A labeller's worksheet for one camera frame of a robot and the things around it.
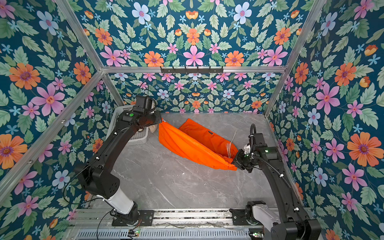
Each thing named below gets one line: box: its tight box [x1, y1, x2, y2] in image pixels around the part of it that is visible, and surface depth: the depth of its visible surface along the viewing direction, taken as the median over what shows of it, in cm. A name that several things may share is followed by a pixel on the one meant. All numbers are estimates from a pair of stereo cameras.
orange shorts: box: [158, 119, 239, 171], surface depth 89 cm
